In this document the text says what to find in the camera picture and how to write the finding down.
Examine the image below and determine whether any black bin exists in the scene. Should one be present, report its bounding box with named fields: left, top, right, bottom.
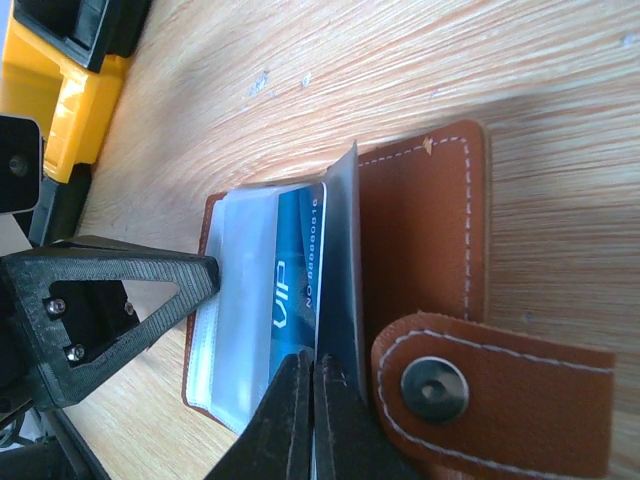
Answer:
left=28, top=164, right=92, bottom=247
left=13, top=0, right=152, bottom=73

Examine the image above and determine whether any black bin left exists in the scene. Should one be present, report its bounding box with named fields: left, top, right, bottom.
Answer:
left=28, top=164, right=92, bottom=247

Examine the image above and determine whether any black bin right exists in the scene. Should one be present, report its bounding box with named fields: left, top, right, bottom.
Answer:
left=13, top=0, right=152, bottom=73

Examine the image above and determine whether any blue VIP card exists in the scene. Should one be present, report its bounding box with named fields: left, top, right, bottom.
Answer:
left=269, top=182, right=326, bottom=378

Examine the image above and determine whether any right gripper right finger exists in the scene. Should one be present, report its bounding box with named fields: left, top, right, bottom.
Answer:
left=313, top=355, right=420, bottom=480

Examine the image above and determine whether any brown leather card holder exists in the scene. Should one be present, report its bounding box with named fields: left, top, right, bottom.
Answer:
left=182, top=120, right=615, bottom=479

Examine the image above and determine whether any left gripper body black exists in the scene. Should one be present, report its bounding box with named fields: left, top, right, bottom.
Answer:
left=1, top=281, right=140, bottom=479

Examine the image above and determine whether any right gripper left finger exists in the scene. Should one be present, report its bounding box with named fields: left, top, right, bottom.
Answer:
left=206, top=351, right=313, bottom=480

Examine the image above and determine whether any yellow bin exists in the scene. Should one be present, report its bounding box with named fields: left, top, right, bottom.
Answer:
left=1, top=19, right=131, bottom=183

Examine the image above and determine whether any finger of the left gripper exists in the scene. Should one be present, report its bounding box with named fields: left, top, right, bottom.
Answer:
left=1, top=236, right=220, bottom=413

